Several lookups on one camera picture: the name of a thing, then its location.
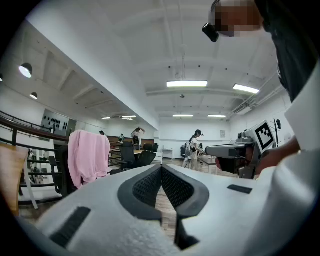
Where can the black metal railing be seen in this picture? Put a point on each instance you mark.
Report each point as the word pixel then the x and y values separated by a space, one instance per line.
pixel 15 130

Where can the person's right forearm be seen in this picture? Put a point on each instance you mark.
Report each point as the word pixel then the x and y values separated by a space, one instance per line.
pixel 280 155

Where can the black mesh office chair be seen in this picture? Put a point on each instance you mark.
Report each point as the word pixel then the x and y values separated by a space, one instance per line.
pixel 127 153
pixel 146 156

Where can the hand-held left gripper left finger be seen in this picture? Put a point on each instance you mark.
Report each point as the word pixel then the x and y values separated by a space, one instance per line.
pixel 105 207

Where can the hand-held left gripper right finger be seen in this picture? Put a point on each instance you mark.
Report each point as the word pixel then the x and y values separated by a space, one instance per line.
pixel 225 207

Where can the wall poster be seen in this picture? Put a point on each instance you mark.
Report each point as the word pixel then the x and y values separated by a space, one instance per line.
pixel 222 134

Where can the grey wall board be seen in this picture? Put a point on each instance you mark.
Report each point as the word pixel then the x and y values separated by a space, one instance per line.
pixel 53 122

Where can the black coat rack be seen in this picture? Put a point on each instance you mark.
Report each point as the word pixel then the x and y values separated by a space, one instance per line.
pixel 276 132

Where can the round pendant lamp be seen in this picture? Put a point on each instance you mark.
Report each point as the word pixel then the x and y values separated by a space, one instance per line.
pixel 25 70
pixel 33 96

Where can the person's right hand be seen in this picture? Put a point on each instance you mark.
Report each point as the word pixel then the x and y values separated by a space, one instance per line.
pixel 228 165

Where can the person's black shirt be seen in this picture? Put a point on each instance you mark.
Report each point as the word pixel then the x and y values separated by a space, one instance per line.
pixel 292 45

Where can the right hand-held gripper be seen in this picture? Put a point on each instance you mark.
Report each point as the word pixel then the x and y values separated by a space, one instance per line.
pixel 262 136

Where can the long ceiling light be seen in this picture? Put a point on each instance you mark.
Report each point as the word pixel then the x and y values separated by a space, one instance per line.
pixel 217 116
pixel 245 88
pixel 187 83
pixel 183 115

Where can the black head-worn camera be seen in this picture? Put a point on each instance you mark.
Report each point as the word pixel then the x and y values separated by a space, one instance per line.
pixel 210 32

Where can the white air conditioner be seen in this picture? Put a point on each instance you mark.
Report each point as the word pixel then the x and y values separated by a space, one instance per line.
pixel 243 111

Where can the pink clothing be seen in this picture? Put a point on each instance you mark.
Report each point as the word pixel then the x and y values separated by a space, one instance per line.
pixel 87 157

